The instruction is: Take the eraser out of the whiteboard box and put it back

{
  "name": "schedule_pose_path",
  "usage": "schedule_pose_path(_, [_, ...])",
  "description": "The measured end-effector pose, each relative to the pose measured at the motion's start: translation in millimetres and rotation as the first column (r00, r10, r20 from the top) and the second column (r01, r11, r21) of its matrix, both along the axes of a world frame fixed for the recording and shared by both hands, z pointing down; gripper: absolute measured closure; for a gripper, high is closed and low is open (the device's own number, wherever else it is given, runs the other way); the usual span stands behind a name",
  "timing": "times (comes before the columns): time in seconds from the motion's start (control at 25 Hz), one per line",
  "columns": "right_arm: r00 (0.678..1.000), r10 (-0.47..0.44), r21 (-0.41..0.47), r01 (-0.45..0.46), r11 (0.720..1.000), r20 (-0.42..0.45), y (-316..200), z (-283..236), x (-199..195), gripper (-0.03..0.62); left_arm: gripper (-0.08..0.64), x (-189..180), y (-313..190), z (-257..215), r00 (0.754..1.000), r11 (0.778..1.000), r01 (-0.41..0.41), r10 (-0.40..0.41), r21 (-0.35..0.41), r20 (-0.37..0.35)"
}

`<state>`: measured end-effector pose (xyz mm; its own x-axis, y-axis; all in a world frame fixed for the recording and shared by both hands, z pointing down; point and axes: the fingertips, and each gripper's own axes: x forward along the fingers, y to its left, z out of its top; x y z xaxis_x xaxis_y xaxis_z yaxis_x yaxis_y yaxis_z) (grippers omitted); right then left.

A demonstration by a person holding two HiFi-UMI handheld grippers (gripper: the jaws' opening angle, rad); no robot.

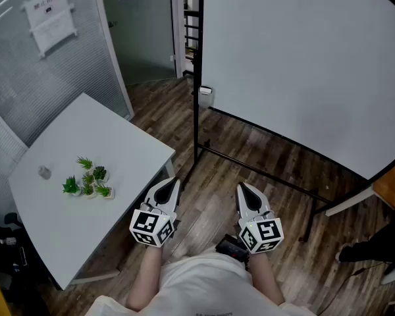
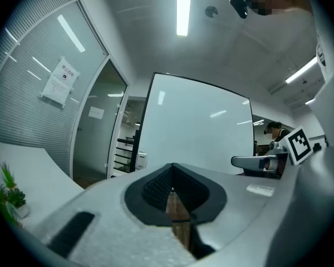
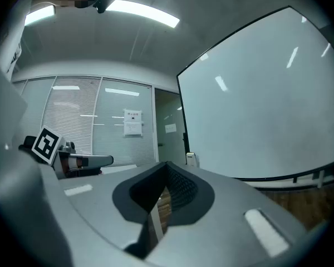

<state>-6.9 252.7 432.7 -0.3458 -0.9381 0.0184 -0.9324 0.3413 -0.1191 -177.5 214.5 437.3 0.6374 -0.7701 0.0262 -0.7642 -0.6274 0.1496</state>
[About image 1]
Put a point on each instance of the wooden furniture top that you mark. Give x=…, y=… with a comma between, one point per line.
x=391, y=184

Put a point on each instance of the white paper notice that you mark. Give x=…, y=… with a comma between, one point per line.
x=47, y=21

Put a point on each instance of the white table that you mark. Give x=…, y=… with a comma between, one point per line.
x=85, y=216

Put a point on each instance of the person's white shirt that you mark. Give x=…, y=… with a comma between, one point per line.
x=204, y=288

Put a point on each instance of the person's left forearm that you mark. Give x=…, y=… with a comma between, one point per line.
x=146, y=275

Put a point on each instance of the white metal bar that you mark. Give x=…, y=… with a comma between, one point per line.
x=349, y=202

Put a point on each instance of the black metal rack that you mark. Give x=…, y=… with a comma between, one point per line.
x=191, y=41

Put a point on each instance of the black waist device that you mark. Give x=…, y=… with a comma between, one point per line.
x=230, y=249

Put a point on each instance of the frosted glass door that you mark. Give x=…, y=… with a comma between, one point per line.
x=141, y=38

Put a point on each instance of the person's right forearm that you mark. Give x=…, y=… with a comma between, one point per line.
x=266, y=278

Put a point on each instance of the cluster of small potted plants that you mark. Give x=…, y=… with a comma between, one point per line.
x=88, y=179

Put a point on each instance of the small grey cup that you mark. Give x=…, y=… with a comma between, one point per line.
x=44, y=172

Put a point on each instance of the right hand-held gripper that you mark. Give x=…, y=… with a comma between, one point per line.
x=266, y=234

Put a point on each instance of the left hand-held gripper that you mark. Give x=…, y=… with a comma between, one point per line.
x=151, y=227

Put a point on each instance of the large white projection board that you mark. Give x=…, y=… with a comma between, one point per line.
x=299, y=61

